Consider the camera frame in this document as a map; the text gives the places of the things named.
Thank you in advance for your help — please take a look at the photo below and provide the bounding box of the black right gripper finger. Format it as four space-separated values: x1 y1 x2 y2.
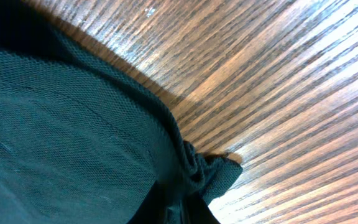
183 193 220 224

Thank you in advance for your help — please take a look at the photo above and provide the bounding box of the black polo shirt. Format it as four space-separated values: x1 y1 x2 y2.
0 1 242 223

